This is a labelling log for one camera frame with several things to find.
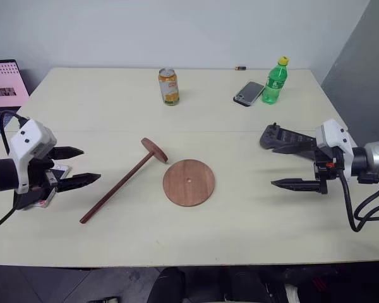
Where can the round wooden disc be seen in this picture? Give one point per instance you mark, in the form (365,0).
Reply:
(189,183)

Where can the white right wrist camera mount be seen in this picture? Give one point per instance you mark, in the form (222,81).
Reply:
(333,135)

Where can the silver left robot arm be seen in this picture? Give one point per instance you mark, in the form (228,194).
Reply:
(0,175)

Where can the small card box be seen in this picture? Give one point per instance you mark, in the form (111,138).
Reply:
(61,170)

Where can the orange drink can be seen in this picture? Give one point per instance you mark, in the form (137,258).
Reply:
(169,88)

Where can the wooden rod with disc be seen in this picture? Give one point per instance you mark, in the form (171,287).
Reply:
(123,181)

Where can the green plastic soda bottle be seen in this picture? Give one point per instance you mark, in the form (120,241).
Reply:
(273,83)

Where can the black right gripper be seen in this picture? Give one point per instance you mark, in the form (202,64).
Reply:
(327,168)

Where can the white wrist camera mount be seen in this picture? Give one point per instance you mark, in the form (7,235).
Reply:
(30,135)
(333,135)

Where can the dark rounded shape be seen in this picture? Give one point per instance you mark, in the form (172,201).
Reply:
(165,285)

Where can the smartphone in black case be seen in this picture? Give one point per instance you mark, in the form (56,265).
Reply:
(249,93)

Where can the open laptop with pink screen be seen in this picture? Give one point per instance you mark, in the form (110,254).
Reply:
(3,83)

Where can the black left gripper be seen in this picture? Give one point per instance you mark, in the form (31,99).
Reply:
(36,176)

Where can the small black battery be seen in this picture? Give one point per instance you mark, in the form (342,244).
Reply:
(240,67)

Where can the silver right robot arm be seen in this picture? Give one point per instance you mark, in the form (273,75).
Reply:
(374,158)

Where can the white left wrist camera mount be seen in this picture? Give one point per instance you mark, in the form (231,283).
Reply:
(30,135)

